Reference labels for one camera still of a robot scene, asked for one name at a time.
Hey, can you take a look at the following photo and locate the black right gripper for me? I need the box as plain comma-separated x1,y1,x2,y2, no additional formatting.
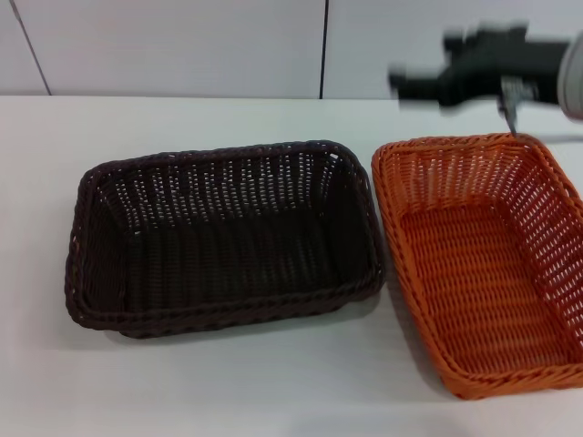
386,25,570,110

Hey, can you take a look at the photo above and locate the silver right camera bracket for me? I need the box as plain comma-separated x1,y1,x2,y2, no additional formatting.
498,76,541,134

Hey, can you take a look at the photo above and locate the orange wicker basket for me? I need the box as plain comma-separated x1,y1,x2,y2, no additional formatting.
371,132,583,401

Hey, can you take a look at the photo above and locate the dark brown wicker basket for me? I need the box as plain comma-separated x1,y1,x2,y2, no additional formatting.
63,139,387,341

